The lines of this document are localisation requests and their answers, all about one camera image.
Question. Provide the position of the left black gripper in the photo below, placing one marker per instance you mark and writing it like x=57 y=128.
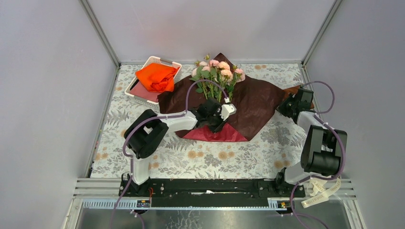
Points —
x=220 y=122

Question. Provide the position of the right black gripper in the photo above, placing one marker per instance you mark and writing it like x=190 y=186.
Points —
x=281 y=109

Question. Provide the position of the pink fake flower bunch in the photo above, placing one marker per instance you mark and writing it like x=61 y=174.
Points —
x=216 y=79

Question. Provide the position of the dark red wrapping paper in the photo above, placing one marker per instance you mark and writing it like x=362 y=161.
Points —
x=255 y=101

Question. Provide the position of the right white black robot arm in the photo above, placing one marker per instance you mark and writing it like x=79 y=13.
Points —
x=323 y=152

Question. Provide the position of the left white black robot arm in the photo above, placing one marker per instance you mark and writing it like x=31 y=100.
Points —
x=144 y=136

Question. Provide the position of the brown folded cloth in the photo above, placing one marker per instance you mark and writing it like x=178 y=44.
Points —
x=292 y=90

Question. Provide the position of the orange folded cloth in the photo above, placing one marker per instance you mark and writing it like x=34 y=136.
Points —
x=157 y=78

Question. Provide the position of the white plastic basket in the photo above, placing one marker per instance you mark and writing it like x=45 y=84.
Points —
x=157 y=60

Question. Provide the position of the pink paper sheet in basket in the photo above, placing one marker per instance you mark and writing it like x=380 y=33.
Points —
x=137 y=89

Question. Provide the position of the cream printed ribbon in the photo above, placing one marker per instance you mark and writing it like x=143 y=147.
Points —
x=319 y=193

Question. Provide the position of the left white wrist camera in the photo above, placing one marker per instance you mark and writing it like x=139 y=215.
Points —
x=227 y=110

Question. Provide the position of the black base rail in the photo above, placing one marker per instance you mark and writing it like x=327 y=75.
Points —
x=216 y=193

